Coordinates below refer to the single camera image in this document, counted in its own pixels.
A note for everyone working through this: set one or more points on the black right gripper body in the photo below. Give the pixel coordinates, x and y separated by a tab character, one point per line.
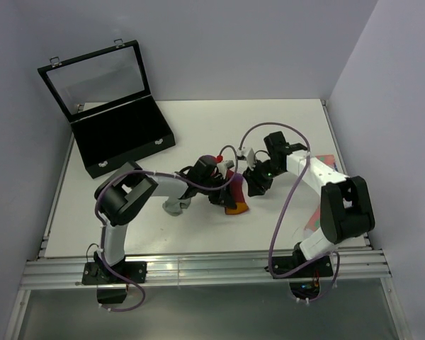
263	173

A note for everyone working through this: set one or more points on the grey-green ankle sock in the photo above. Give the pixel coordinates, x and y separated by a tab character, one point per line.
175	207

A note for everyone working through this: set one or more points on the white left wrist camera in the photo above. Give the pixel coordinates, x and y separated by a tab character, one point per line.
225	165

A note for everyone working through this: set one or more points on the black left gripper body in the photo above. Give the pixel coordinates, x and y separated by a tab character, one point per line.
216	197

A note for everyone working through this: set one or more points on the black display case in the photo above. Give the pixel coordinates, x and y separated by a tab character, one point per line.
106	98

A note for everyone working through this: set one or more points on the maroon sock with orange cuff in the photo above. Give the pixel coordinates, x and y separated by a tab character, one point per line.
237	193

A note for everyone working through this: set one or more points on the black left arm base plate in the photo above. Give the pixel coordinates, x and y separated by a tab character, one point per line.
98	274

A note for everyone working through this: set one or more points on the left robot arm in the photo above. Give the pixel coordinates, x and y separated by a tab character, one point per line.
121	197

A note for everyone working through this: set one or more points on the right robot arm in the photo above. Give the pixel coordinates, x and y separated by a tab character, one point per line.
345	209

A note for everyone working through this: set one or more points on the aluminium frame rail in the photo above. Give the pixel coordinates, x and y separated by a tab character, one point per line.
197	269

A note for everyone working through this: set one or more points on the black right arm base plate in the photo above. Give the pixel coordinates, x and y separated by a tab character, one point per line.
288	267

